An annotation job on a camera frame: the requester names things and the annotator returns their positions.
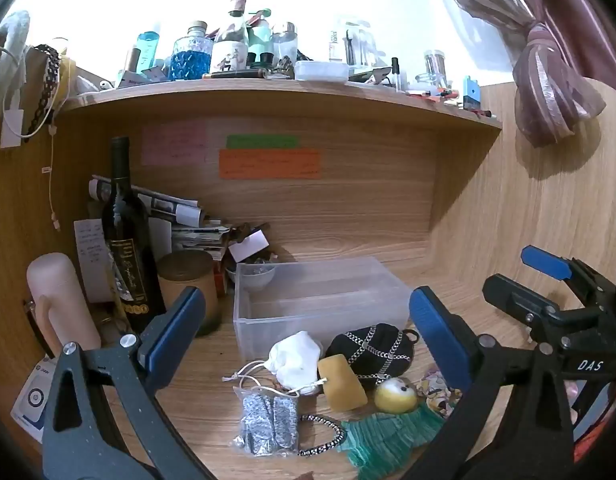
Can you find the mauve tied curtain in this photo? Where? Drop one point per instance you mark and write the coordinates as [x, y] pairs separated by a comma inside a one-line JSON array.
[[542, 60]]

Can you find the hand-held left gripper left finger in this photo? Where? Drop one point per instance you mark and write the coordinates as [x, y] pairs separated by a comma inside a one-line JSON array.
[[175, 332]]

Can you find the green sticky note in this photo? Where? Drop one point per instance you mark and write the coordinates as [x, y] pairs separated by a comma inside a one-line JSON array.
[[262, 141]]

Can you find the floral patterned cloth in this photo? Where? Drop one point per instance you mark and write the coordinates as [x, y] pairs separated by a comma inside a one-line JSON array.
[[437, 395]]

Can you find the small blue box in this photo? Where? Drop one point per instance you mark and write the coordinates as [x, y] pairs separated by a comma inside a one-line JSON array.
[[470, 92]]

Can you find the light blue tube bottle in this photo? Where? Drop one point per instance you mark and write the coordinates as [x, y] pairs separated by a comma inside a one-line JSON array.
[[148, 50]]

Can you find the pink sticky note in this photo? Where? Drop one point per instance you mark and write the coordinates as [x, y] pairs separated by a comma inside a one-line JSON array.
[[174, 142]]

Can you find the white handwritten note paper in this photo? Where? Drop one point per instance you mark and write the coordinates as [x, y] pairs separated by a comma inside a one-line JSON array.
[[90, 255]]

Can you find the blue textured glass bottle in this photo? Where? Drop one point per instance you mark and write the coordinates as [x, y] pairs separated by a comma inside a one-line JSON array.
[[190, 57]]

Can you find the white plastic bag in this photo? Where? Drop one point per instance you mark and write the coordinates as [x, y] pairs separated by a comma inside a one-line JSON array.
[[10, 45]]

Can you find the dark brown pen tube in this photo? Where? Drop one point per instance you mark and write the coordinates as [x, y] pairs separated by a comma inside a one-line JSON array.
[[235, 74]]

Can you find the small clear bottle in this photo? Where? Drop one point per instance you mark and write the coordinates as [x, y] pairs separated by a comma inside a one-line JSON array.
[[286, 42]]

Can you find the wooden shelf board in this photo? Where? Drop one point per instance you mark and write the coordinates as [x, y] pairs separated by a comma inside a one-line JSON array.
[[288, 97]]

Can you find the white card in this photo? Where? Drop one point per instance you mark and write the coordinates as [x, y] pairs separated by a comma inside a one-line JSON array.
[[247, 246]]

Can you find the brown cylindrical tin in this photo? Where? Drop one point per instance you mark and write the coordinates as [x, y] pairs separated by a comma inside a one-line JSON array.
[[188, 280]]

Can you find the orange sticky note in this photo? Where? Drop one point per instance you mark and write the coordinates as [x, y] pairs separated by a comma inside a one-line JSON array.
[[269, 163]]

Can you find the small white bowl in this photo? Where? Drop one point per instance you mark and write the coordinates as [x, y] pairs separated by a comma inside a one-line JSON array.
[[250, 275]]

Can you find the yellow plush ball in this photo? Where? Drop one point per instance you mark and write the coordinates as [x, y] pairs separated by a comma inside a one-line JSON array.
[[393, 396]]

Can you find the glass jar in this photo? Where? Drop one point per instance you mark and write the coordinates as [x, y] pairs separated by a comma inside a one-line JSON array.
[[434, 67]]

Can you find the stack of papers and magazines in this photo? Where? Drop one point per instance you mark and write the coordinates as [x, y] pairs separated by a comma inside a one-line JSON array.
[[183, 220]]

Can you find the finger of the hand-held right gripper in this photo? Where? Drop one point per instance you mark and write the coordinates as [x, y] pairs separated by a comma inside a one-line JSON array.
[[517, 300], [543, 261]]

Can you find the green fringed cloth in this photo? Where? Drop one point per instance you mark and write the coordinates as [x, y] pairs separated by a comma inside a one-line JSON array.
[[387, 437]]

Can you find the black lace band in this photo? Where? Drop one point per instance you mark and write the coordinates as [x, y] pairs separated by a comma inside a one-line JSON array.
[[44, 87]]

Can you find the clear lidded plastic container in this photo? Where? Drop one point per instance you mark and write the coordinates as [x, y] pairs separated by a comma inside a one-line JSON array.
[[320, 70]]

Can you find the black dropper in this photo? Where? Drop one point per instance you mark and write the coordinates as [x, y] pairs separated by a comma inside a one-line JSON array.
[[395, 72]]

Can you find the pale green bottle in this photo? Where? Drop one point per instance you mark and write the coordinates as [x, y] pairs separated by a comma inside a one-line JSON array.
[[260, 35]]

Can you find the dark wine bottle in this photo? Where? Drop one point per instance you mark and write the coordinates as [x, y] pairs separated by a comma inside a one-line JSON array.
[[128, 245]]

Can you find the silver sequin pouch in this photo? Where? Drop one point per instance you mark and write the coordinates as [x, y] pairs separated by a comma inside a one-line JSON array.
[[270, 422]]

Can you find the pink cylindrical bottle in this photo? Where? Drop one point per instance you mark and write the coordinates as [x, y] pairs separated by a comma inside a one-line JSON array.
[[60, 300]]

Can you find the blue and white packet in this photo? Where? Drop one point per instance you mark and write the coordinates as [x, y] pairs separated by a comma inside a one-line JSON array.
[[30, 402]]

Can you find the tall clear corked bottle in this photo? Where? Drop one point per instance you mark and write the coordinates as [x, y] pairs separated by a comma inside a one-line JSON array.
[[232, 40]]

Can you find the clear blister package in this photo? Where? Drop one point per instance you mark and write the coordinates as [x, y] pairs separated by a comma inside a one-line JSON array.
[[355, 42]]

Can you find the clear plastic storage box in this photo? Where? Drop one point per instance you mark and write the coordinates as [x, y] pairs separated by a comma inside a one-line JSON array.
[[308, 300]]

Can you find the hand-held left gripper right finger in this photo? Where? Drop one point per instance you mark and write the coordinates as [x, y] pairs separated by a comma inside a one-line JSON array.
[[437, 340]]

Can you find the yellow sponge block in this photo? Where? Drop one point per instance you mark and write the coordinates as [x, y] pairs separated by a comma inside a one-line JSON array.
[[343, 382]]

